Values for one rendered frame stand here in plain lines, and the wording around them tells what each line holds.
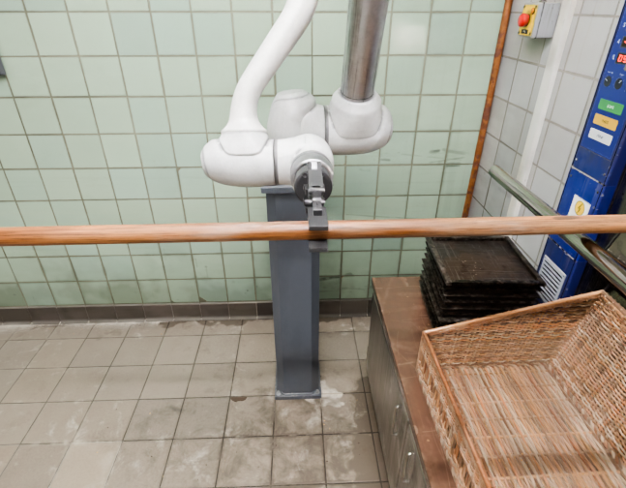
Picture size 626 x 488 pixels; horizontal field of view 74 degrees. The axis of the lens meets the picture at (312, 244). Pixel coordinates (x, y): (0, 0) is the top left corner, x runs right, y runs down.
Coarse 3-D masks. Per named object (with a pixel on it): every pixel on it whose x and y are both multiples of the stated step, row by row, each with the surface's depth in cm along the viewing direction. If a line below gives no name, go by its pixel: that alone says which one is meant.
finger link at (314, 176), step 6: (318, 162) 74; (318, 168) 73; (312, 174) 71; (318, 174) 71; (312, 180) 69; (318, 180) 69; (312, 186) 68; (318, 186) 68; (312, 192) 67; (324, 192) 68
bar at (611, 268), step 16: (496, 176) 95; (512, 176) 92; (512, 192) 88; (528, 192) 84; (528, 208) 82; (544, 208) 78; (576, 240) 68; (592, 240) 67; (592, 256) 65; (608, 256) 63; (608, 272) 61; (624, 272) 59; (624, 288) 58
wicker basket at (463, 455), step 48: (432, 336) 113; (480, 336) 115; (528, 336) 116; (576, 336) 115; (624, 336) 101; (432, 384) 107; (480, 384) 115; (528, 384) 115; (624, 384) 98; (480, 432) 103; (528, 432) 103; (576, 432) 102; (624, 432) 96; (480, 480) 80; (528, 480) 92; (576, 480) 92; (624, 480) 92
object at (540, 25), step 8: (528, 8) 134; (536, 8) 130; (544, 8) 129; (552, 8) 129; (536, 16) 131; (544, 16) 130; (552, 16) 131; (528, 24) 134; (536, 24) 132; (544, 24) 132; (552, 24) 132; (520, 32) 140; (528, 32) 134; (536, 32) 133; (544, 32) 133; (552, 32) 133
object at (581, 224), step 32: (160, 224) 64; (192, 224) 64; (224, 224) 64; (256, 224) 64; (288, 224) 64; (352, 224) 65; (384, 224) 65; (416, 224) 65; (448, 224) 65; (480, 224) 65; (512, 224) 65; (544, 224) 65; (576, 224) 66; (608, 224) 66
